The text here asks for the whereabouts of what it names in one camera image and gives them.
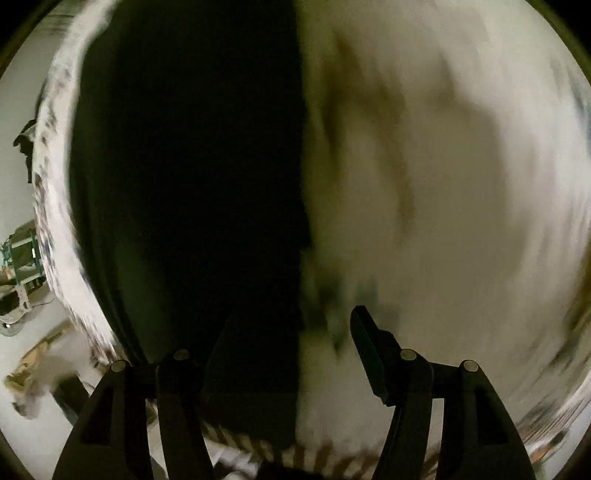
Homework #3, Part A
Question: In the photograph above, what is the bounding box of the white printed blanket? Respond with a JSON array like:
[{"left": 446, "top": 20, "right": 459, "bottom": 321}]
[{"left": 31, "top": 0, "right": 591, "bottom": 480}]

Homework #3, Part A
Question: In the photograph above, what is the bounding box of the green frame rack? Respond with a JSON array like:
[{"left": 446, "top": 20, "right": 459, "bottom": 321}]
[{"left": 1, "top": 220, "right": 48, "bottom": 289}]

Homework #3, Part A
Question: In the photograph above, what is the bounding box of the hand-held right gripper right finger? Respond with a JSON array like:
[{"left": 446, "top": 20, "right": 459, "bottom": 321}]
[{"left": 350, "top": 305, "right": 537, "bottom": 480}]

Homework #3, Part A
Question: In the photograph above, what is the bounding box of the dark cloth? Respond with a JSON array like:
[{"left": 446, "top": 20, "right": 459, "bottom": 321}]
[{"left": 68, "top": 0, "right": 315, "bottom": 450}]

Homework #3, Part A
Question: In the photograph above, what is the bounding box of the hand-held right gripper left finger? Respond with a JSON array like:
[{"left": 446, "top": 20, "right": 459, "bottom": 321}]
[{"left": 52, "top": 318, "right": 241, "bottom": 480}]

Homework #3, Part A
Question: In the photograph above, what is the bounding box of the tan crumpled cloth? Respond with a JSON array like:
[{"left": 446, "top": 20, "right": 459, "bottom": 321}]
[{"left": 4, "top": 320, "right": 90, "bottom": 418}]

